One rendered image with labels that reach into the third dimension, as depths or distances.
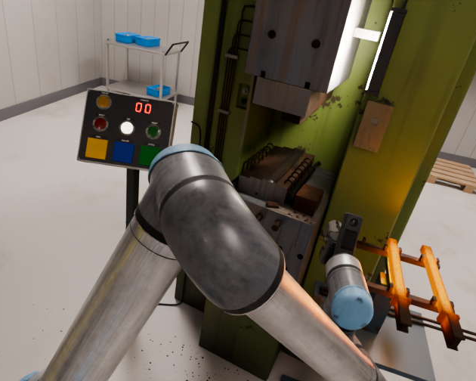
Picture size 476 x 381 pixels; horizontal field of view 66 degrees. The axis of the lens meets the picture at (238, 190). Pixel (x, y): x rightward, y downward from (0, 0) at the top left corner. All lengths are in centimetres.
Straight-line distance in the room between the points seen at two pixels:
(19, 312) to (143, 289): 171
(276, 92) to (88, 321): 94
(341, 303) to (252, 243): 45
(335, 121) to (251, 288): 140
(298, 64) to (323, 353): 91
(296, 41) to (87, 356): 104
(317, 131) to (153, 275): 136
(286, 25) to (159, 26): 447
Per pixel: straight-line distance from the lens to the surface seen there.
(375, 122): 139
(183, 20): 554
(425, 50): 137
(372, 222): 154
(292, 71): 129
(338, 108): 177
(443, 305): 121
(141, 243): 57
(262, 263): 45
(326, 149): 182
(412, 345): 146
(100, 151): 149
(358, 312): 88
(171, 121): 147
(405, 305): 113
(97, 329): 67
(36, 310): 227
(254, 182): 144
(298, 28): 128
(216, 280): 45
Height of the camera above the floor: 162
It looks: 28 degrees down
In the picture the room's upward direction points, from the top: 10 degrees clockwise
